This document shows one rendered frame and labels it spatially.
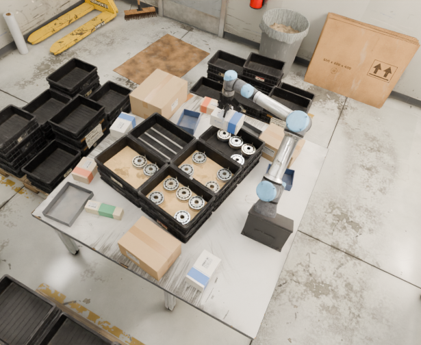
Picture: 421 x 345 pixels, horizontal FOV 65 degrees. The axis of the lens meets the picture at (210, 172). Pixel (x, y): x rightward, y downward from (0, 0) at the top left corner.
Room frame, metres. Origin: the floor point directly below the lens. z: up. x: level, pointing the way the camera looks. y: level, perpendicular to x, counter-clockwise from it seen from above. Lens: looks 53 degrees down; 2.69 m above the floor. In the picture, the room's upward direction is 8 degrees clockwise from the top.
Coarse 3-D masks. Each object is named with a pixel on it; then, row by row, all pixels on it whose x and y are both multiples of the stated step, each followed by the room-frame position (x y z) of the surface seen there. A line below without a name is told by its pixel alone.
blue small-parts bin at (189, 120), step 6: (186, 114) 2.04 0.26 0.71; (192, 114) 2.03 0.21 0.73; (198, 114) 2.02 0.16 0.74; (180, 120) 1.95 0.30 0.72; (186, 120) 1.97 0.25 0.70; (192, 120) 1.98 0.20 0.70; (198, 120) 1.94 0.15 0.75; (180, 126) 1.84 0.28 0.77; (186, 126) 1.91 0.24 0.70; (192, 126) 1.92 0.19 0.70; (192, 132) 1.83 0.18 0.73
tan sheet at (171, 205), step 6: (162, 186) 1.21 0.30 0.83; (180, 186) 1.23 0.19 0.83; (150, 192) 1.15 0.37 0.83; (162, 192) 1.16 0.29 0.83; (174, 192) 1.18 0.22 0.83; (192, 192) 1.19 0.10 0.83; (168, 198) 1.13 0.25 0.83; (174, 198) 1.13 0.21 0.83; (168, 204) 1.08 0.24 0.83; (174, 204) 1.09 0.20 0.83; (180, 204) 1.09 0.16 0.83; (186, 204) 1.10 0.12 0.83; (168, 210) 1.04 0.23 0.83; (174, 210) 1.04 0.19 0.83; (186, 210) 1.05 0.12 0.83; (192, 216) 1.02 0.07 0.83
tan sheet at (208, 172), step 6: (186, 162) 1.44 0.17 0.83; (210, 162) 1.47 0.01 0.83; (198, 168) 1.40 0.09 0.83; (204, 168) 1.41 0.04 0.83; (210, 168) 1.41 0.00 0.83; (216, 168) 1.42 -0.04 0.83; (198, 174) 1.35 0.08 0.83; (204, 174) 1.36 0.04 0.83; (210, 174) 1.37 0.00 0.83; (216, 174) 1.37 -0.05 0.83; (198, 180) 1.30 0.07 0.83; (204, 180) 1.31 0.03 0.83; (210, 180) 1.31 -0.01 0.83; (216, 180) 1.32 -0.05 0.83
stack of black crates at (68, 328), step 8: (64, 312) 0.43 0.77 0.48; (56, 320) 0.38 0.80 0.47; (64, 320) 0.41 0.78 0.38; (72, 320) 0.41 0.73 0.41; (56, 328) 0.35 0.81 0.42; (64, 328) 0.36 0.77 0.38; (72, 328) 0.37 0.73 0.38; (80, 328) 0.38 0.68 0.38; (88, 328) 0.37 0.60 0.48; (48, 336) 0.30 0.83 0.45; (56, 336) 0.31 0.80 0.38; (64, 336) 0.32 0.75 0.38; (72, 336) 0.32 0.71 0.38; (80, 336) 0.33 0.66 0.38; (88, 336) 0.34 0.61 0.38; (96, 336) 0.34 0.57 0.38; (40, 344) 0.25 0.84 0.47; (48, 344) 0.26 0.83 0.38; (56, 344) 0.27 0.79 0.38; (64, 344) 0.28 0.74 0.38; (72, 344) 0.28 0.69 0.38; (80, 344) 0.29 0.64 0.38; (88, 344) 0.29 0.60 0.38; (96, 344) 0.30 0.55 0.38; (104, 344) 0.30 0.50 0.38
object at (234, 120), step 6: (216, 108) 1.69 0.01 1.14; (216, 114) 1.63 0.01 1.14; (228, 114) 1.65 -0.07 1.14; (234, 114) 1.65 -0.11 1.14; (240, 114) 1.66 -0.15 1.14; (210, 120) 1.62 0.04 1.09; (216, 120) 1.61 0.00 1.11; (228, 120) 1.59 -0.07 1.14; (234, 120) 1.60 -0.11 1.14; (240, 120) 1.60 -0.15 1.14; (216, 126) 1.61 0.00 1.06; (222, 126) 1.59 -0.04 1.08; (228, 126) 1.58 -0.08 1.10; (234, 126) 1.56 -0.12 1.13; (240, 126) 1.62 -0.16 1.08; (234, 132) 1.56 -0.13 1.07
